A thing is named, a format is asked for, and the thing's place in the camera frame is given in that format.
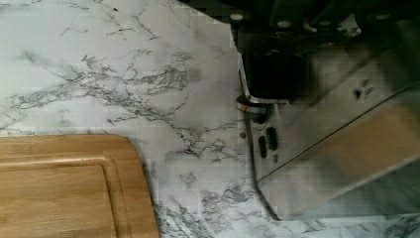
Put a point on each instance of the bamboo cutting board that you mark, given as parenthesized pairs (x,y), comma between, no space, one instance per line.
(74,186)

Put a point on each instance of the silver toaster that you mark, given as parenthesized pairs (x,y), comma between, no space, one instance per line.
(350,145)

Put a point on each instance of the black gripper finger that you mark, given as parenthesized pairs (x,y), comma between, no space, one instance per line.
(274,36)

